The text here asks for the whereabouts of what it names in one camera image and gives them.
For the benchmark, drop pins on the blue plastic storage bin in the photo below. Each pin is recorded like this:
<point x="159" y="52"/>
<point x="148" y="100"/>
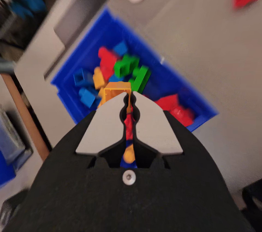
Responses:
<point x="6" y="170"/>
<point x="102" y="31"/>

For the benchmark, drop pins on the pile of colourful toy blocks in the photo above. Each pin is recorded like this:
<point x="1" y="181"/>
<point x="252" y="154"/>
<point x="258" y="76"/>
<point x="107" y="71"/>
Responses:
<point x="108" y="60"/>

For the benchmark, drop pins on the yellow single-stud toy block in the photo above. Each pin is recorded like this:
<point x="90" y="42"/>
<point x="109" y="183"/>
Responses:
<point x="116" y="88"/>

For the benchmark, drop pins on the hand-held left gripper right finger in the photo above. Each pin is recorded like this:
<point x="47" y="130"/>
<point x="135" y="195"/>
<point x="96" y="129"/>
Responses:
<point x="159" y="131"/>

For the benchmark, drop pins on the grey desk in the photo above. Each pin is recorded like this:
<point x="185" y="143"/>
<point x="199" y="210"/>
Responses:
<point x="204" y="52"/>

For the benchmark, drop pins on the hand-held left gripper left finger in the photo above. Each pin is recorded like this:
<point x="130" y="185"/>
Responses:
<point x="102" y="131"/>

